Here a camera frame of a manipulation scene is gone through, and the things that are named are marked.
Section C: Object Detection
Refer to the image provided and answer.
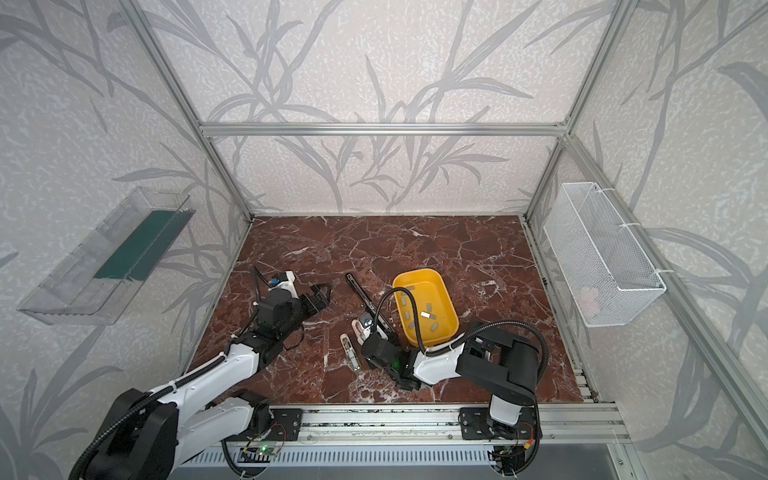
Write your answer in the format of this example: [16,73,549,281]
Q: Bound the yellow plastic tray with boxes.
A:
[392,268,459,347]

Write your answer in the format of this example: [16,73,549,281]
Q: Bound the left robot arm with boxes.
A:
[69,273,332,479]

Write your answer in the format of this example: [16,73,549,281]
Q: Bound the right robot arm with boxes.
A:
[361,320,550,449]

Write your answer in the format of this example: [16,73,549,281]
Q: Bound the staple strips in tray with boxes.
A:
[397,284,439,333]

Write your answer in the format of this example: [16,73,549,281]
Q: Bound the green circuit board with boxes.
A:
[238,445,281,464]

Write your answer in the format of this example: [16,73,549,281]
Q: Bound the pink object in basket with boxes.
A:
[576,287,601,320]

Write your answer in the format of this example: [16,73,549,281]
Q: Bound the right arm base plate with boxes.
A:
[458,407,542,443]

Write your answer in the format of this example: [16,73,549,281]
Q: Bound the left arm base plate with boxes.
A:
[254,408,303,442]

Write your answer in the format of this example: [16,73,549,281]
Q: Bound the aluminium front rail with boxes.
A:
[273,403,631,447]

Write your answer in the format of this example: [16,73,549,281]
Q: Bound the clear plastic wall shelf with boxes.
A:
[18,187,196,326]

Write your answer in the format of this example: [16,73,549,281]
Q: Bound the white wire basket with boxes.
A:
[544,182,666,327]

